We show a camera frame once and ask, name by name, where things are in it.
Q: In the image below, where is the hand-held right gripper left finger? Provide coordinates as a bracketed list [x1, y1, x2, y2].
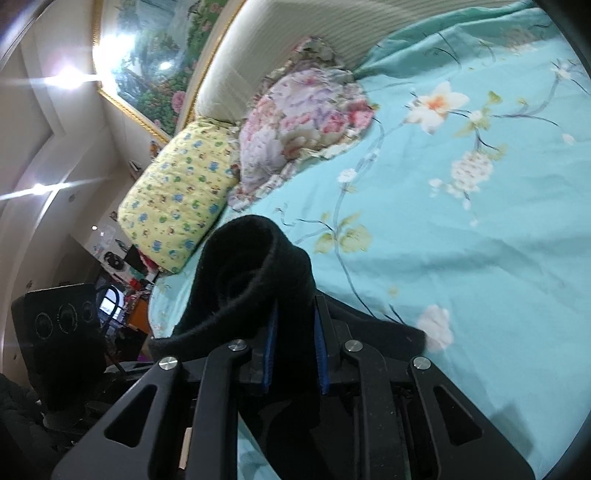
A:
[51, 302, 279, 480]

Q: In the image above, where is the beige striped headboard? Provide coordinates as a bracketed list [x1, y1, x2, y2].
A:
[196, 0, 532, 126]

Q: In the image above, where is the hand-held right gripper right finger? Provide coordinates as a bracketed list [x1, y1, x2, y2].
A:
[313, 294, 536, 480]

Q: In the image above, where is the yellow printed pillow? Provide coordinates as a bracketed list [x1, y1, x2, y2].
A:
[117, 117, 241, 276]

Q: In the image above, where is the person's left forearm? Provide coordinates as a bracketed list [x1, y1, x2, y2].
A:
[0, 373, 54, 480]

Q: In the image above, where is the cluttered desk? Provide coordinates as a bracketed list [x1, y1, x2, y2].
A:
[90, 237, 155, 337]

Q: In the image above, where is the gold framed landscape painting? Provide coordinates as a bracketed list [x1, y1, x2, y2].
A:
[91, 0, 249, 143]

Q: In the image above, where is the pink floral ruffled pillow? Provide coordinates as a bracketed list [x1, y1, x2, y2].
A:
[226, 37, 382, 213]

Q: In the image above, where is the turquoise floral bed sheet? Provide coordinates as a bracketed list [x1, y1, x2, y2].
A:
[148, 0, 591, 480]

